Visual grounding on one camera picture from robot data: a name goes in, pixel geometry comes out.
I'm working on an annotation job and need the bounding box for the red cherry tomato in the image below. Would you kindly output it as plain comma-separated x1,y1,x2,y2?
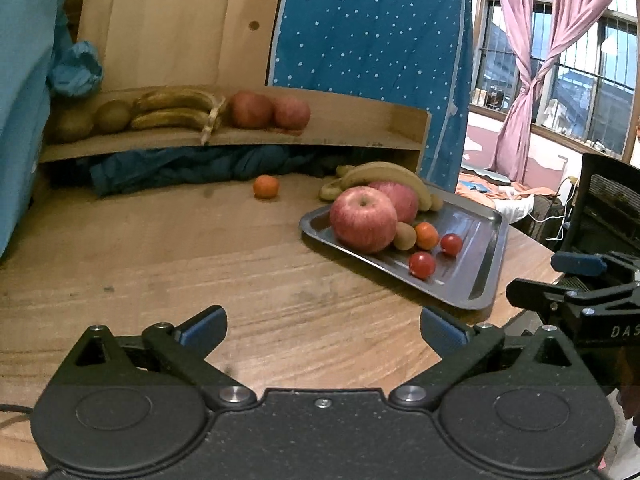
440,233,463,258
408,252,436,280

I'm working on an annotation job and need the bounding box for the small brown kiwi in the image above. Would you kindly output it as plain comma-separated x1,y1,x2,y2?
393,222,418,252

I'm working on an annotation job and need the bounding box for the small orange mandarin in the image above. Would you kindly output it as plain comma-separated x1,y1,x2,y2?
253,174,280,200

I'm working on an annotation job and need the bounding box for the yellow banana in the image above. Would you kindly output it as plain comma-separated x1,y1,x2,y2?
319,165,352,202
340,162,433,211

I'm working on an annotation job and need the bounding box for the metal tray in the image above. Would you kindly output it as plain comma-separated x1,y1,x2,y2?
299,190,509,310

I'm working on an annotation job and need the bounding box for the black office chair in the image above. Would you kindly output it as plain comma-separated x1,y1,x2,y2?
561,153,640,257

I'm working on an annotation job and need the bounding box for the dark teal cloth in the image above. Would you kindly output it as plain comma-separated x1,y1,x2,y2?
89,145,326,196

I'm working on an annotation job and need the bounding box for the window with bars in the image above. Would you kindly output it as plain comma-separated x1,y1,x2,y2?
466,0,639,168

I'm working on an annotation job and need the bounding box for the shelf banana bunch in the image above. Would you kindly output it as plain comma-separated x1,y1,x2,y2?
130,88,227,145

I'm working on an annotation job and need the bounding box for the shelf kiwi right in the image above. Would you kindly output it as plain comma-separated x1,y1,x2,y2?
94,100,132,133

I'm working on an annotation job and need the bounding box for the shelf kiwi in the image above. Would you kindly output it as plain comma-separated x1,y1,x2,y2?
53,110,94,143
94,100,132,133

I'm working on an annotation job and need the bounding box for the red shelf apple left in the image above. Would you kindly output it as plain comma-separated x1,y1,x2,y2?
230,91,273,129

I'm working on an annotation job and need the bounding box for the red shelf apple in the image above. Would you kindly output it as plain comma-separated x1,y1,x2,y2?
272,96,311,130
230,91,273,129

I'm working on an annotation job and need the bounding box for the shelf kiwi left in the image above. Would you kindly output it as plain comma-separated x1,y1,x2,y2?
53,110,94,143

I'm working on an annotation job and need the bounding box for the red shelf apple right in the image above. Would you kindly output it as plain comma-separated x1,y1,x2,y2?
272,96,311,130

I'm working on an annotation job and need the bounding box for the blue scrunchie cuff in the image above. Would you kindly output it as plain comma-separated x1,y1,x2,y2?
48,41,104,99

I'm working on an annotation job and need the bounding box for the pink curtain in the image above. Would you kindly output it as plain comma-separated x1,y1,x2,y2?
491,0,612,182

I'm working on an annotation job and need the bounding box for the blue dotted fabric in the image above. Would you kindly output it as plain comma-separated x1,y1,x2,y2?
268,0,473,191

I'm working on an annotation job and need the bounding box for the wooden shelf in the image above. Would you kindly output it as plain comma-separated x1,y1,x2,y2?
39,0,433,174

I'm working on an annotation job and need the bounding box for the light blue shirt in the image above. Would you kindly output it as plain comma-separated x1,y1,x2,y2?
1,0,68,249

